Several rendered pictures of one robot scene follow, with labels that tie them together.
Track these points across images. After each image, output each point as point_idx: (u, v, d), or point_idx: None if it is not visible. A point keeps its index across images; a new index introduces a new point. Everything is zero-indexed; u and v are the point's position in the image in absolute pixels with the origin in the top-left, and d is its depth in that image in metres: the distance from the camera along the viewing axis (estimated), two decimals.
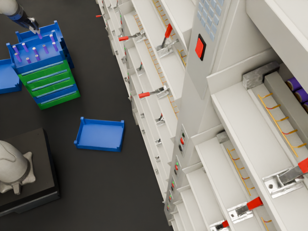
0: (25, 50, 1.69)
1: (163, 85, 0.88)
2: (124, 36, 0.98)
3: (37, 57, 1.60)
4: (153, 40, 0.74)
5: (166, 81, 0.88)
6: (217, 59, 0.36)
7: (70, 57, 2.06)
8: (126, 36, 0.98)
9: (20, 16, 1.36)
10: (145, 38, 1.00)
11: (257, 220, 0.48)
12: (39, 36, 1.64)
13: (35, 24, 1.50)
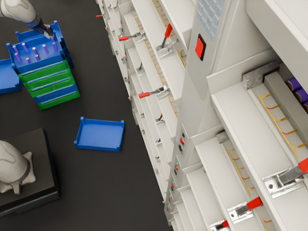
0: (25, 50, 1.69)
1: (163, 85, 0.88)
2: (124, 36, 0.98)
3: (37, 57, 1.60)
4: (153, 40, 0.74)
5: (166, 81, 0.88)
6: (217, 59, 0.36)
7: (70, 57, 2.06)
8: (126, 36, 0.98)
9: (37, 23, 1.44)
10: (145, 38, 1.00)
11: (257, 220, 0.48)
12: None
13: (51, 30, 1.57)
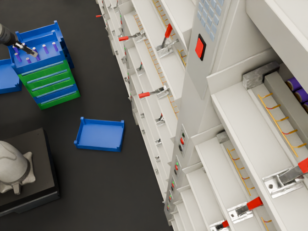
0: None
1: (163, 85, 0.88)
2: (124, 36, 0.98)
3: None
4: (153, 40, 0.74)
5: (166, 81, 0.88)
6: (217, 59, 0.36)
7: (70, 57, 2.06)
8: (126, 36, 0.98)
9: (3, 42, 1.33)
10: (145, 38, 1.00)
11: (257, 220, 0.48)
12: None
13: (25, 51, 1.46)
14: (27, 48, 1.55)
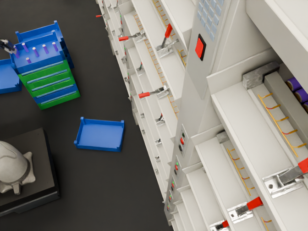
0: (25, 50, 1.69)
1: (163, 85, 0.88)
2: (124, 36, 0.98)
3: None
4: (153, 40, 0.74)
5: (166, 81, 0.88)
6: (217, 59, 0.36)
7: (70, 57, 2.06)
8: (126, 36, 0.98)
9: None
10: (145, 38, 1.00)
11: (257, 220, 0.48)
12: None
13: (10, 46, 1.46)
14: None
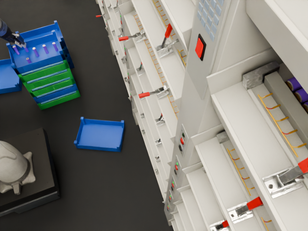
0: (25, 50, 1.69)
1: (163, 85, 0.88)
2: (124, 36, 0.98)
3: None
4: (153, 40, 0.74)
5: (166, 81, 0.88)
6: (217, 59, 0.36)
7: (70, 57, 2.06)
8: (126, 36, 0.98)
9: (4, 32, 1.40)
10: (145, 38, 1.00)
11: (257, 220, 0.48)
12: None
13: (20, 40, 1.53)
14: None
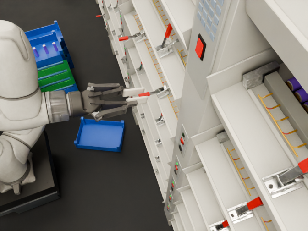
0: None
1: (163, 85, 0.88)
2: (124, 36, 0.98)
3: None
4: (153, 40, 0.74)
5: (166, 81, 0.88)
6: (217, 59, 0.36)
7: (70, 57, 2.06)
8: (126, 36, 0.98)
9: (65, 121, 0.77)
10: (145, 38, 1.00)
11: (257, 220, 0.48)
12: None
13: (111, 116, 0.79)
14: (129, 88, 0.85)
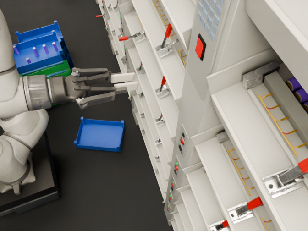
0: None
1: None
2: (124, 36, 0.98)
3: None
4: (153, 40, 0.74)
5: None
6: (217, 59, 0.36)
7: (70, 57, 2.06)
8: (126, 36, 0.98)
9: (47, 108, 0.70)
10: (145, 38, 1.00)
11: (257, 220, 0.48)
12: None
13: (98, 103, 0.72)
14: (118, 73, 0.78)
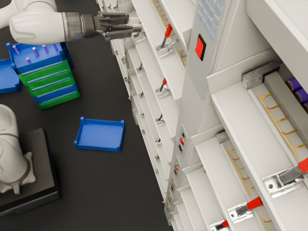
0: None
1: None
2: (141, 24, 0.96)
3: None
4: (153, 40, 0.74)
5: None
6: (217, 59, 0.36)
7: (70, 57, 2.06)
8: None
9: (79, 40, 0.88)
10: (145, 38, 1.00)
11: (257, 220, 0.48)
12: None
13: (118, 38, 0.90)
14: (134, 17, 0.96)
